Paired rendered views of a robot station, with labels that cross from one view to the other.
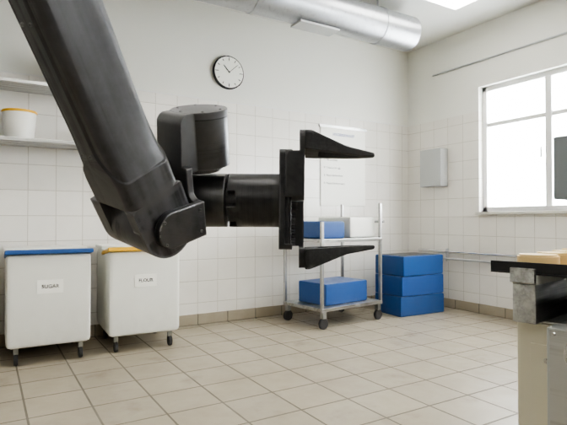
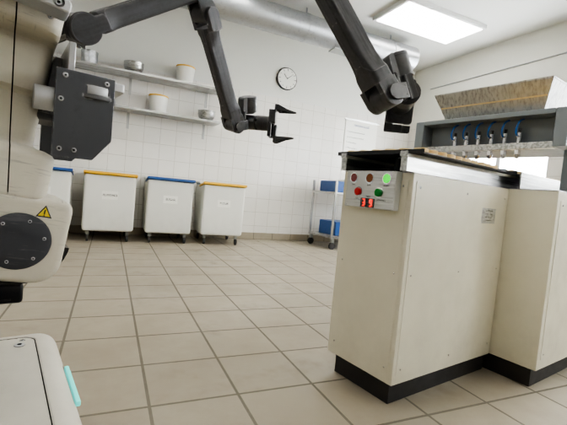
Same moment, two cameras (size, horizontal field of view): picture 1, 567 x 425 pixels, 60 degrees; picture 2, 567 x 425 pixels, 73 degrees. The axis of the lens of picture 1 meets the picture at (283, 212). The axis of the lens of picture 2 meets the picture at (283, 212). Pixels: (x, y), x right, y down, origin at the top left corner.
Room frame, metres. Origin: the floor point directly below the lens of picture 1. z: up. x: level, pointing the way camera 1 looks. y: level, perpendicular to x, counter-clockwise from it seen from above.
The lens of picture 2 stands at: (-0.95, -0.25, 0.73)
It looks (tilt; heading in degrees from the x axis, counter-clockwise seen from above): 3 degrees down; 7
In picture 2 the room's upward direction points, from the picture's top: 5 degrees clockwise
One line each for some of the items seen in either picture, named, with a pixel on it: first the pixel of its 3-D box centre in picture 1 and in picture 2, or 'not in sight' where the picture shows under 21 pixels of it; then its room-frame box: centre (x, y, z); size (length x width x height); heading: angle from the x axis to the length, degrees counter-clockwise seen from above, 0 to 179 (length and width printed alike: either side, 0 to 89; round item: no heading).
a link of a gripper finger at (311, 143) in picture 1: (329, 168); (283, 115); (0.52, -0.05, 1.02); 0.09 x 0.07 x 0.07; 88
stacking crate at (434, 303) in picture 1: (409, 301); not in sight; (5.20, -1.33, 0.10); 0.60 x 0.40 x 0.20; 119
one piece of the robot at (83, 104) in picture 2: not in sight; (69, 108); (-0.19, 0.31, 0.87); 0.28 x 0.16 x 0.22; 43
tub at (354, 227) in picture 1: (346, 227); not in sight; (4.87, -0.62, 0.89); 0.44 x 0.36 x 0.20; 40
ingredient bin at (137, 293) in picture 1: (137, 293); (218, 212); (3.90, 1.16, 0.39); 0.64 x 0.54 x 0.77; 29
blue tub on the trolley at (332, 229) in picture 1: (319, 229); (336, 186); (4.62, -0.34, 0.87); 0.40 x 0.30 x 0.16; 35
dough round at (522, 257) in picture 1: (537, 261); not in sight; (0.64, -0.33, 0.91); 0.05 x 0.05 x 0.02
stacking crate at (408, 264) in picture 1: (409, 263); not in sight; (5.20, -1.33, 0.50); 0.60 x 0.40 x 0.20; 124
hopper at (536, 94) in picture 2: not in sight; (499, 107); (1.10, -1.05, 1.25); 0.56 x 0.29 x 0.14; 42
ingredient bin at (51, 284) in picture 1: (46, 300); (166, 209); (3.56, 1.71, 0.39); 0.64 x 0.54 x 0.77; 30
